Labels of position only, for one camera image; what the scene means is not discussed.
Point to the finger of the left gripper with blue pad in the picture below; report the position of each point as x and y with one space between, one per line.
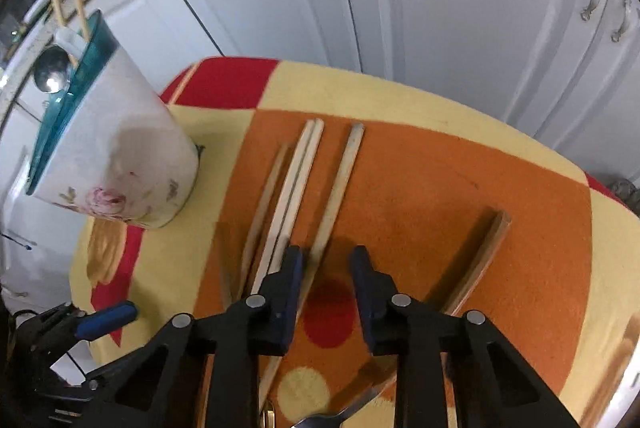
106 321

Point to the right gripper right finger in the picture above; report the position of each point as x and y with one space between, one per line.
494 386

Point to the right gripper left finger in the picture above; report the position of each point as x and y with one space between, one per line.
205 370

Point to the metal fork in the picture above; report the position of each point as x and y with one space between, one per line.
336 420

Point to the dark thin wooden chopstick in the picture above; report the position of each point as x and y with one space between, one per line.
253 234

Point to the light wooden chopstick pair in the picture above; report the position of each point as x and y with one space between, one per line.
282 206
296 196

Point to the white floral utensil cup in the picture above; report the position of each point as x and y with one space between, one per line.
107 146

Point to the pale wooden chopstick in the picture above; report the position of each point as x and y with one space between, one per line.
333 205

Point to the brown wooden chopstick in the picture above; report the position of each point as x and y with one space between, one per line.
479 265

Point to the orange yellow red table cloth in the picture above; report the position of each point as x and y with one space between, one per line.
429 178

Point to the metal spoon in cup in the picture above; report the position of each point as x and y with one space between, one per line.
52 70

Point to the cabinet door handle pair right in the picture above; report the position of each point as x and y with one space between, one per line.
624 26

